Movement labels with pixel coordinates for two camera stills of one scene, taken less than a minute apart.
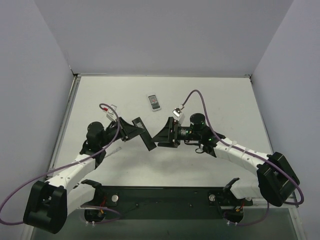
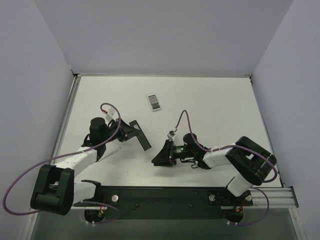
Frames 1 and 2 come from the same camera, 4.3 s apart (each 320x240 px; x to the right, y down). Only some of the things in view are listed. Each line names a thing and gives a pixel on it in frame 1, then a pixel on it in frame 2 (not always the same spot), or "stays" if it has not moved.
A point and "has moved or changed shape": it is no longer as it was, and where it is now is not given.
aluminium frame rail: x=64 y=122 stays
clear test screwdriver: x=117 y=150 stays
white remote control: x=154 y=103 stays
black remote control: x=149 y=142 has moved or changed shape
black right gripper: x=171 y=131 -> x=171 y=152
